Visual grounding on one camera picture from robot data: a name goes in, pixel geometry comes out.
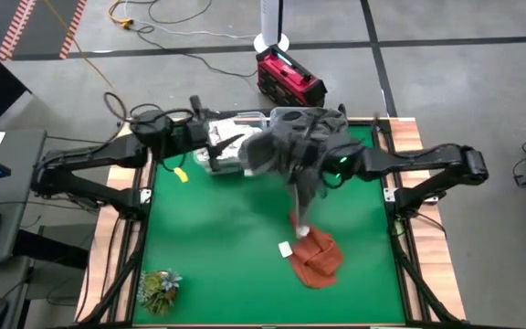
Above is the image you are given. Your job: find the orange towel with white tag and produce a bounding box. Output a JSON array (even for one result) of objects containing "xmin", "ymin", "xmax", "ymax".
[{"xmin": 278, "ymin": 211, "xmax": 345, "ymax": 291}]

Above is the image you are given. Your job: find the dark grey desk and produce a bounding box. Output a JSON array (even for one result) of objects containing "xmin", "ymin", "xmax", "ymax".
[{"xmin": 0, "ymin": 130, "xmax": 47, "ymax": 266}]

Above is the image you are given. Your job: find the clear plastic bin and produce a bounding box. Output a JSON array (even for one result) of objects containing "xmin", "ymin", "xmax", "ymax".
[
  {"xmin": 193, "ymin": 111, "xmax": 269, "ymax": 177},
  {"xmin": 269, "ymin": 106, "xmax": 351, "ymax": 138}
]

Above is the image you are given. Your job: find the yellow extension cord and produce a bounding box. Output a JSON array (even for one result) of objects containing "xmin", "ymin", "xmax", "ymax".
[{"xmin": 107, "ymin": 0, "xmax": 135, "ymax": 30}]

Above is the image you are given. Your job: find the white towel with red stripes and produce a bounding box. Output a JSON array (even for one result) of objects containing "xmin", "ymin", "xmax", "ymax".
[{"xmin": 205, "ymin": 119, "xmax": 264, "ymax": 147}]

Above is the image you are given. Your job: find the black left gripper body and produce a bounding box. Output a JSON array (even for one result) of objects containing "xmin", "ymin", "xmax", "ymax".
[{"xmin": 184, "ymin": 119, "xmax": 216, "ymax": 154}]

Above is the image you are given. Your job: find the green table mat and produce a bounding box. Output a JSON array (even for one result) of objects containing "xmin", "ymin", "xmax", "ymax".
[{"xmin": 132, "ymin": 123, "xmax": 406, "ymax": 325}]

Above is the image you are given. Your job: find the black looped cable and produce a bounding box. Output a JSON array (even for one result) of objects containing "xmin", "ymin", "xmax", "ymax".
[{"xmin": 129, "ymin": 102, "xmax": 163, "ymax": 120}]

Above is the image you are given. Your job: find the white floor cable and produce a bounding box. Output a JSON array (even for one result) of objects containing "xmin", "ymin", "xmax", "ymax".
[{"xmin": 123, "ymin": 0, "xmax": 258, "ymax": 40}]

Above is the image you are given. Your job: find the thin yellow cable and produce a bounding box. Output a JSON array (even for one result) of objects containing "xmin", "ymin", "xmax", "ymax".
[{"xmin": 43, "ymin": 0, "xmax": 114, "ymax": 88}]

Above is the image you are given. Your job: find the dark grey grid-pattern towel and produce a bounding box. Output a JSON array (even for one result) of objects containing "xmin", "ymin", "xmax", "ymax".
[{"xmin": 239, "ymin": 122, "xmax": 364, "ymax": 239}]

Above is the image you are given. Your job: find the red and black power station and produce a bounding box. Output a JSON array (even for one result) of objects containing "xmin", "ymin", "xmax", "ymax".
[{"xmin": 255, "ymin": 44, "xmax": 329, "ymax": 106}]

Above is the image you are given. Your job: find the black floor cable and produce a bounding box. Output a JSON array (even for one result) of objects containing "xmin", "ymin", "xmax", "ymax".
[{"xmin": 132, "ymin": 0, "xmax": 259, "ymax": 79}]

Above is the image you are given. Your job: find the small succulent plant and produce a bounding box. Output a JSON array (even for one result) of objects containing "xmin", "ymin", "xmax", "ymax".
[{"xmin": 136, "ymin": 268, "xmax": 184, "ymax": 316}]

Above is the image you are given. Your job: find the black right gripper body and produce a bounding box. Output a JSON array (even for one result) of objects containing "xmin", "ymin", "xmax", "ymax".
[{"xmin": 299, "ymin": 138, "xmax": 364, "ymax": 182}]

